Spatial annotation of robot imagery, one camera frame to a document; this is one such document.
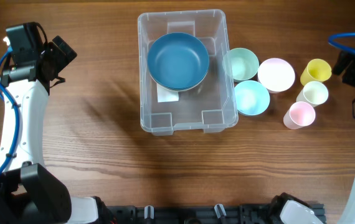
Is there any cream cup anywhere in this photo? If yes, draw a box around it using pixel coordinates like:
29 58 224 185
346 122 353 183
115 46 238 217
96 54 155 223
296 81 329 107

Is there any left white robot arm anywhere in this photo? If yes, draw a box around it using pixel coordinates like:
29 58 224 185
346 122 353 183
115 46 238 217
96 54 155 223
0 34 101 223

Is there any clear plastic storage container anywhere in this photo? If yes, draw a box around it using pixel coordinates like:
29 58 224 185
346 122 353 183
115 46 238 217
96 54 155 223
138 9 239 136

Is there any yellow cup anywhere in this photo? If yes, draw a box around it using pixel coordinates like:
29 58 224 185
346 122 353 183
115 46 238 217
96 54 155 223
300 58 332 86

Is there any pink cup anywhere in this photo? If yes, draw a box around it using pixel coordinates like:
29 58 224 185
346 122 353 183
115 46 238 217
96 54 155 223
283 101 316 129

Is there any pink small bowl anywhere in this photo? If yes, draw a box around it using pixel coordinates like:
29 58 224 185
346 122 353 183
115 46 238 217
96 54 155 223
257 58 295 93

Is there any light blue small bowl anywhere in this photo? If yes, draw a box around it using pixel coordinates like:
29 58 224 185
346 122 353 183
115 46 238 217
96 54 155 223
234 80 270 116

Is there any mint green small bowl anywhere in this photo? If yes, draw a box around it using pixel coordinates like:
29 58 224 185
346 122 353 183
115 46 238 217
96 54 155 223
222 48 259 83

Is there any left blue cable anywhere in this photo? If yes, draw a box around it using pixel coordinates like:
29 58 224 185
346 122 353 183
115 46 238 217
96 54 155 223
0 46 22 212

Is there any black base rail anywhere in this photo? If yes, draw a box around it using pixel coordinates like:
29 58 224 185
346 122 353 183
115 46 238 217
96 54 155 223
106 192 326 224

